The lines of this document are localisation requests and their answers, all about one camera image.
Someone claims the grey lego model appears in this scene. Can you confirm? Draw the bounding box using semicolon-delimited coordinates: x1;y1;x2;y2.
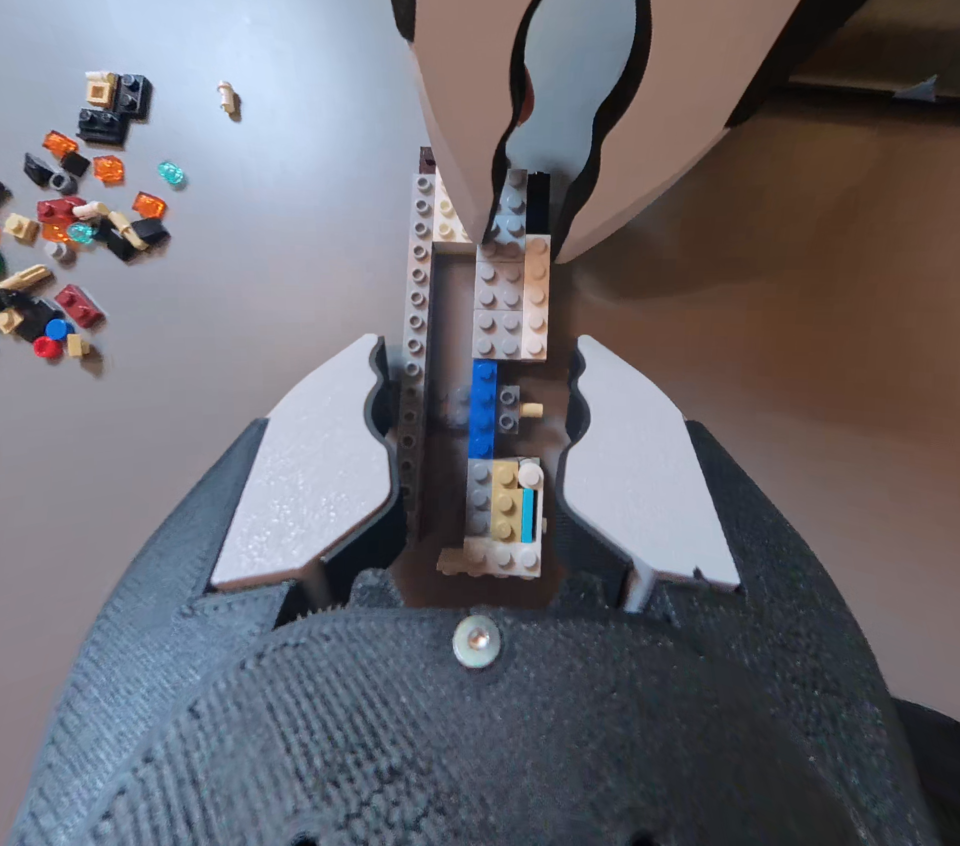
401;144;552;581

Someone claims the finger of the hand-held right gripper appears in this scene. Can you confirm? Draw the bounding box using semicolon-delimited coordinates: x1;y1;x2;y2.
551;0;871;262
411;0;590;243

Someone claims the black lego plate assembly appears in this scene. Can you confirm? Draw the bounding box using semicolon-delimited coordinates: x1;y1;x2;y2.
77;69;153;142

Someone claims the dark rectangular pad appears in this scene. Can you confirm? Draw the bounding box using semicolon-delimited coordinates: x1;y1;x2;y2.
787;0;960;112

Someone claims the pile of loose lego pieces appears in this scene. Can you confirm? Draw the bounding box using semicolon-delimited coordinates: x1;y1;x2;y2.
0;129;174;363

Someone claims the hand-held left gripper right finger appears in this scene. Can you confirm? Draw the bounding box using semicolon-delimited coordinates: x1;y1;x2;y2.
555;334;744;613

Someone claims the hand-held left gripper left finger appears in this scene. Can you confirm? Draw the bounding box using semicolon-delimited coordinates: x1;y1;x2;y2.
208;333;404;607

